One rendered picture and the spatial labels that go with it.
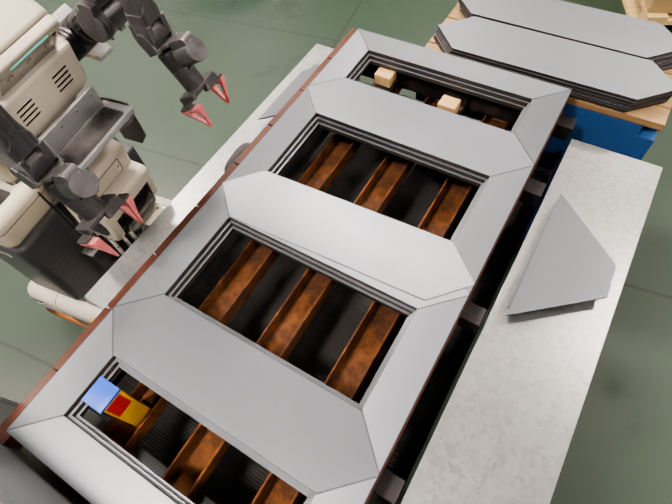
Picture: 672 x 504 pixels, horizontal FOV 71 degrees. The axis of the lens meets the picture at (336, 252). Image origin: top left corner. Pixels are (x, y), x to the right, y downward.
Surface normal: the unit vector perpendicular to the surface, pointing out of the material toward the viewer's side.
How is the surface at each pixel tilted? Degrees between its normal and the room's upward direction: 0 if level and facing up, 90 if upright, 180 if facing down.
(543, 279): 0
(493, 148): 0
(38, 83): 98
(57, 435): 0
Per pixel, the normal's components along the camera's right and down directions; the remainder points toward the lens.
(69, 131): 0.92, 0.29
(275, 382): -0.08, -0.52
